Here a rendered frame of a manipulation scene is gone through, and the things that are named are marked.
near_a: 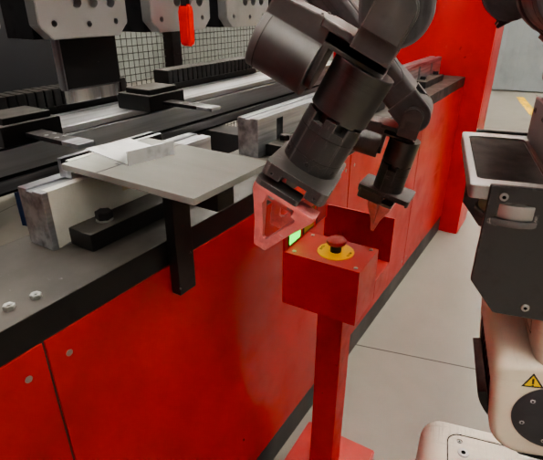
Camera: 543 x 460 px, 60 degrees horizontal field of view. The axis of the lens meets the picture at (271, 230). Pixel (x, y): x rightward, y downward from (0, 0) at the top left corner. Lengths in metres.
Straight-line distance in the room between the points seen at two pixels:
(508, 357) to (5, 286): 0.68
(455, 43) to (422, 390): 1.72
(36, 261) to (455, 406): 1.42
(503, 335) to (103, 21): 0.73
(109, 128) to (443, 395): 1.37
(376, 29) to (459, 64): 2.33
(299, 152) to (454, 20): 2.31
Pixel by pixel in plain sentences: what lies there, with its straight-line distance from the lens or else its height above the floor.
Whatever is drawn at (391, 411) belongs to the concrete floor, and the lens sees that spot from 1.72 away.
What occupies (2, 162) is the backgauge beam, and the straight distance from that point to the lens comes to 1.03.
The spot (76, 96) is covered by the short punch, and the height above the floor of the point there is 1.09.
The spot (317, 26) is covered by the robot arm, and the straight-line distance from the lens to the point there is 0.43.
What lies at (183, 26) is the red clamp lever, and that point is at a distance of 0.87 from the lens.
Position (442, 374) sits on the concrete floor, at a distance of 1.89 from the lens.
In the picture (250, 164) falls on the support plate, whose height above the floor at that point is 1.00.
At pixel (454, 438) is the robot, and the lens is 1.31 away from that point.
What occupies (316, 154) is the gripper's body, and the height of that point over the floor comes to 1.09.
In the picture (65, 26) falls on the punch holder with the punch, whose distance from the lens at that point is 0.75.
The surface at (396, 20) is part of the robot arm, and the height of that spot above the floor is 1.21.
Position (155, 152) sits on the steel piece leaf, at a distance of 0.76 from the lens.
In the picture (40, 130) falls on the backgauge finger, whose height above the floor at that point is 1.00.
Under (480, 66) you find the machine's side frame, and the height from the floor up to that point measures 0.93.
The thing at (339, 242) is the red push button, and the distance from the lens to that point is 0.91.
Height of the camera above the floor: 1.22
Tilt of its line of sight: 26 degrees down
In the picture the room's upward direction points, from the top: straight up
